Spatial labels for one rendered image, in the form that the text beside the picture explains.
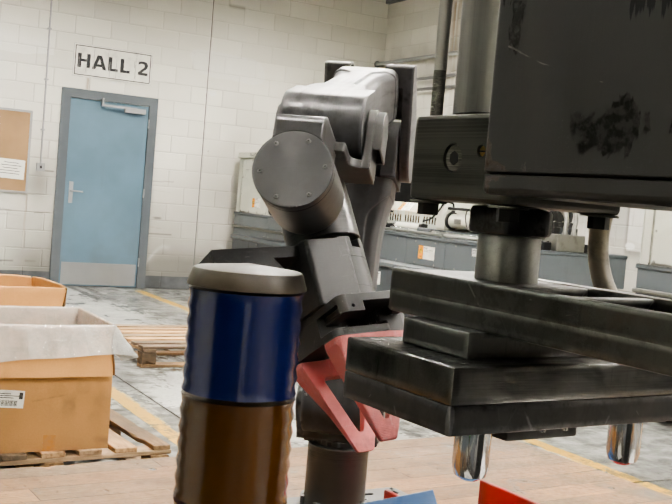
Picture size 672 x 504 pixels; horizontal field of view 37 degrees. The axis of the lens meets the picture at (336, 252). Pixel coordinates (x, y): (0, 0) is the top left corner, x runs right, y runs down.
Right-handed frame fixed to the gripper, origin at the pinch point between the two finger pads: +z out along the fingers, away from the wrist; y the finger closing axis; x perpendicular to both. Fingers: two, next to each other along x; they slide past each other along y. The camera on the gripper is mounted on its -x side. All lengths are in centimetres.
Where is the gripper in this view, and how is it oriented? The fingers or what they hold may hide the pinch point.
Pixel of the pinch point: (373, 434)
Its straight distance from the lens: 73.8
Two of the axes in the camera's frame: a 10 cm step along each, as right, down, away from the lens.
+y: 4.7, -4.0, -7.9
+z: 2.5, 9.1, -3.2
